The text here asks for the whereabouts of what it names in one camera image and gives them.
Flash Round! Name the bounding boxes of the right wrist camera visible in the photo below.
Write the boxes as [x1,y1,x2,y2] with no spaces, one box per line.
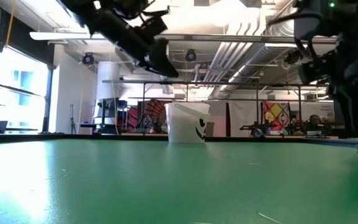
[297,49,338,85]

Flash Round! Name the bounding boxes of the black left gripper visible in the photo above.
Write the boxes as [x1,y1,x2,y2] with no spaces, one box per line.
[88,11,180,78]

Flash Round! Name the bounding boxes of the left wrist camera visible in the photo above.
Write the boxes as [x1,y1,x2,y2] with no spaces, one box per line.
[134,15,169,40]

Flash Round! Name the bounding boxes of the black ceiling camera cluster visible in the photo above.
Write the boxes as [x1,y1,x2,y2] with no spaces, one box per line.
[283,48,306,65]

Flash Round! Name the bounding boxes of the white curtain panel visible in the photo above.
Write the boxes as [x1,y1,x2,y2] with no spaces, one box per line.
[209,100,264,138]

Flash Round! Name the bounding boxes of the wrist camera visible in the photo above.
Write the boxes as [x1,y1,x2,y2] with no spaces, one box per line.
[297,49,338,85]
[134,15,169,40]

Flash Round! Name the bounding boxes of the bright window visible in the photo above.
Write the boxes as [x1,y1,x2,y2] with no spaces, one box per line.
[0,45,54,131]

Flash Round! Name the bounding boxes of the red web decoration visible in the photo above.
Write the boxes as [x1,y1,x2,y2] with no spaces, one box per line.
[126,98,170,134]

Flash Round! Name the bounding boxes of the black standing desk workstation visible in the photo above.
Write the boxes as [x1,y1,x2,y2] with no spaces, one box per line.
[78,98,129,133]

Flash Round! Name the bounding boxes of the black ceiling spotlight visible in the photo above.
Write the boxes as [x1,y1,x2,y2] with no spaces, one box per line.
[81,52,96,66]
[184,49,198,62]

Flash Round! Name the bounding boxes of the white ceiling light bar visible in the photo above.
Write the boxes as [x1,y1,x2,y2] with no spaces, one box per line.
[29,30,105,41]

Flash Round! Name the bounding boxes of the white round column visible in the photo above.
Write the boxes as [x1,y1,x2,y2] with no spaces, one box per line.
[95,61,121,127]

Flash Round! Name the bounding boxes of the black metal rack frame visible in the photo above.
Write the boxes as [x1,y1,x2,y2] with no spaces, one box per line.
[101,79,335,138]

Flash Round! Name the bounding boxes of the green table mat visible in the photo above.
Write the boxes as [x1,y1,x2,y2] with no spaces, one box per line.
[0,138,358,224]

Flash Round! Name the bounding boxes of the white ceiling pipes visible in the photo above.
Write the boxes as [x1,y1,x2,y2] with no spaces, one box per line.
[202,12,267,83]

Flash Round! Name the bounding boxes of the silver ventilation duct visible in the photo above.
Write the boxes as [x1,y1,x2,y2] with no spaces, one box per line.
[221,18,307,93]

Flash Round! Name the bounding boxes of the colourful kite decoration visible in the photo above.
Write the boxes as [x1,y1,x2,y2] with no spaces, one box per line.
[262,100,291,131]

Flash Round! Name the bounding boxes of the black tripod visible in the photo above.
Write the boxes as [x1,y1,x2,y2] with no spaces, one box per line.
[69,104,77,134]

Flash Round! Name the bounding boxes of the person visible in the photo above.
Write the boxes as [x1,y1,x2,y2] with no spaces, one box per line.
[308,114,323,126]

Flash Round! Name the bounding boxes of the white pumpkin-face bucket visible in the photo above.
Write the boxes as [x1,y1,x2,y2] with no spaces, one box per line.
[164,101,212,144]

